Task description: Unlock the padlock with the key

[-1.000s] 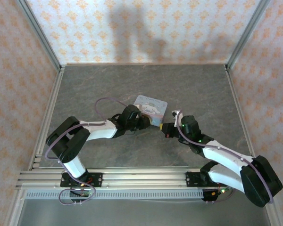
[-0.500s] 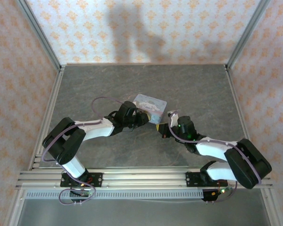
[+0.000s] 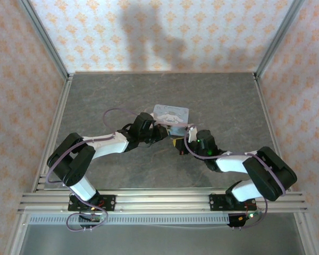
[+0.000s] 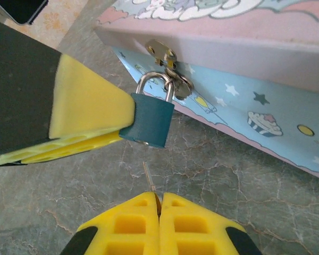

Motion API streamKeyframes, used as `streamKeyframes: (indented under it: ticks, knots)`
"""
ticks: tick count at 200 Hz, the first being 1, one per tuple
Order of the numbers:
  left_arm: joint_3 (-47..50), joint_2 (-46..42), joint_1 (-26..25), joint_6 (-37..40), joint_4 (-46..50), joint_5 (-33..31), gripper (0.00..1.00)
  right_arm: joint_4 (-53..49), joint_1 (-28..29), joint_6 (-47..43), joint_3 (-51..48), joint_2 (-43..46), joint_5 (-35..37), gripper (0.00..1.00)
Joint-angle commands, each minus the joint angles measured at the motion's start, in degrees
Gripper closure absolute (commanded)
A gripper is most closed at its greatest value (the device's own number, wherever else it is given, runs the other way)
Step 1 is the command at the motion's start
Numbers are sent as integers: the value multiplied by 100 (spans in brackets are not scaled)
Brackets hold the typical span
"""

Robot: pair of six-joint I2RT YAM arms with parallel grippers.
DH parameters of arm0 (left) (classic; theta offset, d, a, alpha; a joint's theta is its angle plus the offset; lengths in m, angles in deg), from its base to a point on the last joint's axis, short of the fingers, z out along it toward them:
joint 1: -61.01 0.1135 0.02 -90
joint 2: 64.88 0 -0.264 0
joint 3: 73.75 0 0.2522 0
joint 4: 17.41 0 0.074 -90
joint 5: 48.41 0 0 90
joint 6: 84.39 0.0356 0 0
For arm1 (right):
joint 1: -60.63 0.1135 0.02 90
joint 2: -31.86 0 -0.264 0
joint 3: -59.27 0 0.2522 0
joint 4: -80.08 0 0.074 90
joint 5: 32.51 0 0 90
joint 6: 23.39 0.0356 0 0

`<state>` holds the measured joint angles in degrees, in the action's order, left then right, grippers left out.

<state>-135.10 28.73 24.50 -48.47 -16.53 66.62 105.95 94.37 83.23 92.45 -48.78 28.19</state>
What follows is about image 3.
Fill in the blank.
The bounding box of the slotted grey cable duct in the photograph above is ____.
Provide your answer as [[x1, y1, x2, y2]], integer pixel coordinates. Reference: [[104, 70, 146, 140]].
[[29, 214, 231, 226]]

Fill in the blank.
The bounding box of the aluminium table side rail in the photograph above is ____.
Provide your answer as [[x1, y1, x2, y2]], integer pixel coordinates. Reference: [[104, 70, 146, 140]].
[[252, 73, 313, 255], [9, 74, 74, 255]]

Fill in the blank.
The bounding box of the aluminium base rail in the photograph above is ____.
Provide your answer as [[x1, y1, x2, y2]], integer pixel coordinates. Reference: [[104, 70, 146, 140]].
[[18, 189, 308, 215]]

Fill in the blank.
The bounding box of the black controller board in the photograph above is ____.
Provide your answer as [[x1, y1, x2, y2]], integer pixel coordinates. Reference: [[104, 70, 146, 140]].
[[78, 212, 108, 230], [227, 211, 263, 230]]

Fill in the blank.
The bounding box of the grey metal panel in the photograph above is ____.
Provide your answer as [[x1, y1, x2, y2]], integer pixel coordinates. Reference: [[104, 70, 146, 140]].
[[18, 224, 306, 255]]

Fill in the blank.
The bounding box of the aluminium frame post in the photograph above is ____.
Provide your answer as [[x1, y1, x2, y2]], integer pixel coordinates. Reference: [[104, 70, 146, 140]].
[[254, 0, 306, 79], [17, 0, 71, 80]]

